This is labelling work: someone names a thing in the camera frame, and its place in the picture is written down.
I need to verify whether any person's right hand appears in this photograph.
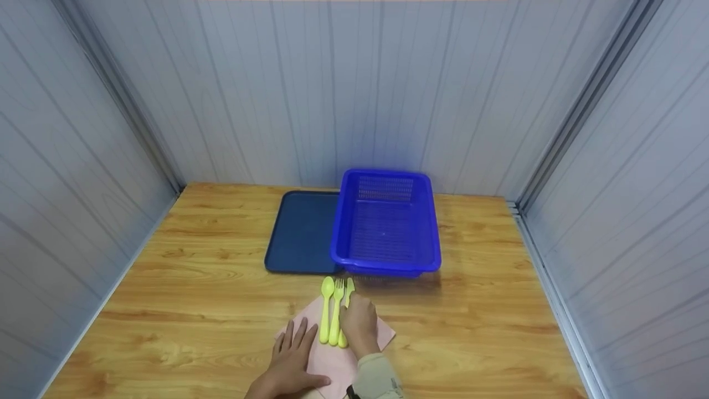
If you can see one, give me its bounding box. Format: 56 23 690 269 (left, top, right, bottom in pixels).
338 293 382 359

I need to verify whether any person's left hand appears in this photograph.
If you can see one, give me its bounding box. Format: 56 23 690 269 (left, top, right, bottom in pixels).
258 318 332 397

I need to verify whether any yellow plastic knife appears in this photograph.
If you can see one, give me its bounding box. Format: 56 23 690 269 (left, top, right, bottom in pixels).
337 277 356 349

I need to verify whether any person's left forearm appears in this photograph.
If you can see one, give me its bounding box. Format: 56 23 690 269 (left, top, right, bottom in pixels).
244 381 314 399

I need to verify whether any person's right forearm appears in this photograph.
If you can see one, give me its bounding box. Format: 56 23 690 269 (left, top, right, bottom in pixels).
351 352 405 399

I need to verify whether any yellow plastic fork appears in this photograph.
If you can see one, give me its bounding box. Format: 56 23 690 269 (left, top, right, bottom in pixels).
329 278 346 347

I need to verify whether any yellow plastic spoon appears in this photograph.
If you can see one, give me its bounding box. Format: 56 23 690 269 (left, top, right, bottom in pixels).
319 277 336 344

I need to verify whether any pink napkin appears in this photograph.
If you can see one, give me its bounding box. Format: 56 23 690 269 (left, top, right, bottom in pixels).
275 295 397 399

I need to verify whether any blue plastic mesh basket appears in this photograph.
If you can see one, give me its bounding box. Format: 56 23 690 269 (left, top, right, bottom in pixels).
330 168 442 278

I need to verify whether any dark blue rectangular tray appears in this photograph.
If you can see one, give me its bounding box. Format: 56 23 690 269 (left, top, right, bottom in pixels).
264 190 342 275

